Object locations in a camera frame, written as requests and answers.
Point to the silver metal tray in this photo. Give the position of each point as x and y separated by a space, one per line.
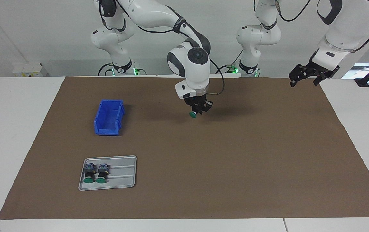
123 177

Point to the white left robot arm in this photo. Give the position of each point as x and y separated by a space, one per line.
345 29

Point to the white cardboard box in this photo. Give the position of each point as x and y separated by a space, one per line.
26 70

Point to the green push button switch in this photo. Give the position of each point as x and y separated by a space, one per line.
89 172
193 114
101 172

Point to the blue plastic storage bin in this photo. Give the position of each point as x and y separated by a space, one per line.
108 119

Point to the brown paper table mat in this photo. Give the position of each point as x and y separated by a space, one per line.
203 161

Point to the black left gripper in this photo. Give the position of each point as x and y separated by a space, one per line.
324 70

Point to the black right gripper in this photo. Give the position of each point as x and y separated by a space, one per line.
196 100

